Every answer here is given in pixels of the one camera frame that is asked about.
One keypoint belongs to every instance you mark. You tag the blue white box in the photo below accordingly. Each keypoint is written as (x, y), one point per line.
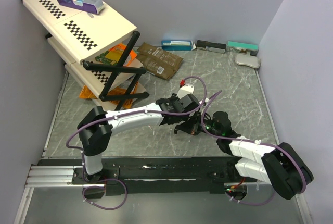
(177, 45)

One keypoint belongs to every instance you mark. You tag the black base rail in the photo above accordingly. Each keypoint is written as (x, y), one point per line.
(156, 174)

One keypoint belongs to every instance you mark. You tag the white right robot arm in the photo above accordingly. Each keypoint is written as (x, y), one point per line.
(278, 165)

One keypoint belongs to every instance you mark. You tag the purple silver carton box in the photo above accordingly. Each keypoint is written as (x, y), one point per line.
(90, 6)

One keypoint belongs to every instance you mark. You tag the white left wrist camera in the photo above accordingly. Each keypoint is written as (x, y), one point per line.
(184, 89)

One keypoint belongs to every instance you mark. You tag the grey silver pouch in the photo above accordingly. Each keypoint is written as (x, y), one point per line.
(247, 60)

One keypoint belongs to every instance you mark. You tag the brown coffee bag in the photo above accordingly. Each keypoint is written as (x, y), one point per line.
(158, 62)

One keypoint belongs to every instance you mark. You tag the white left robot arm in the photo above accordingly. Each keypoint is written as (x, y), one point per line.
(99, 126)

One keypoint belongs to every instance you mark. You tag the cream folding shelf rack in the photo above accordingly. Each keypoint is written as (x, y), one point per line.
(78, 37)

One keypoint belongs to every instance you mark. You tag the teal white box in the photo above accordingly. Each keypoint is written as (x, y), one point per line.
(238, 47)

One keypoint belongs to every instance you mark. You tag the green yellow box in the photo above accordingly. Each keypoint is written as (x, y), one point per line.
(102, 58)

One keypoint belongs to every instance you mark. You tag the orange packet lower shelf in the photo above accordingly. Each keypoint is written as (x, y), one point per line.
(87, 93)

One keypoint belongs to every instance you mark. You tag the black long box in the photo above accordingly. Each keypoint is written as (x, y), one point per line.
(210, 46)

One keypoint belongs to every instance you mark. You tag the aluminium frame rail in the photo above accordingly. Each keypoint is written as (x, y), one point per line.
(49, 177)

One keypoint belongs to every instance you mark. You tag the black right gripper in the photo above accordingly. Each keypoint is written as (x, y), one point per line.
(194, 131)

